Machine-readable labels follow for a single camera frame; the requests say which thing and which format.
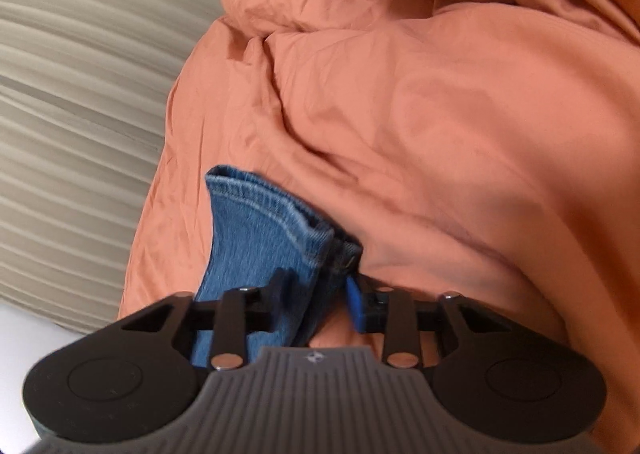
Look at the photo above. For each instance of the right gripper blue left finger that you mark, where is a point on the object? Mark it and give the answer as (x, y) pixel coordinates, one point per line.
(244, 311)

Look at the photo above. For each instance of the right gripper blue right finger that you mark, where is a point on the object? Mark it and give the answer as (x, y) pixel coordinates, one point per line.
(387, 311)

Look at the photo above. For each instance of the blue denim jeans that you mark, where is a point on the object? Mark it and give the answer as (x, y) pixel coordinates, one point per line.
(259, 228)

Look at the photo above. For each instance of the orange bed sheet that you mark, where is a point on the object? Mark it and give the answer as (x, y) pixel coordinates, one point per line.
(502, 163)

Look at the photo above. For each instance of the beige pleated curtain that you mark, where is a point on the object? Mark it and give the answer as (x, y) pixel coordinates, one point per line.
(83, 91)

